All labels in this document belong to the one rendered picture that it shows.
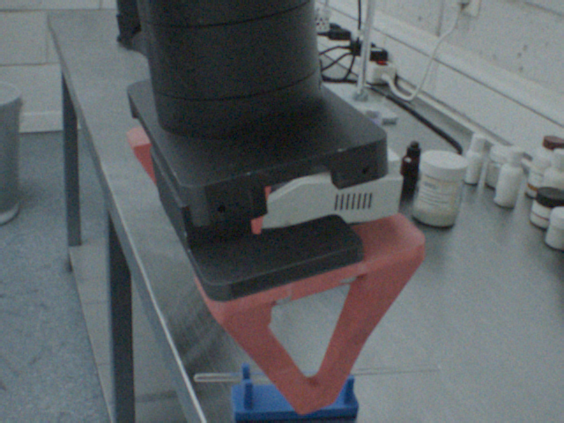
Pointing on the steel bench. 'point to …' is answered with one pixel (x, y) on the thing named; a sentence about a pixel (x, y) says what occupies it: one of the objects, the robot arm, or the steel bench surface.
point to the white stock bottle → (544, 154)
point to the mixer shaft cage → (322, 17)
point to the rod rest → (263, 410)
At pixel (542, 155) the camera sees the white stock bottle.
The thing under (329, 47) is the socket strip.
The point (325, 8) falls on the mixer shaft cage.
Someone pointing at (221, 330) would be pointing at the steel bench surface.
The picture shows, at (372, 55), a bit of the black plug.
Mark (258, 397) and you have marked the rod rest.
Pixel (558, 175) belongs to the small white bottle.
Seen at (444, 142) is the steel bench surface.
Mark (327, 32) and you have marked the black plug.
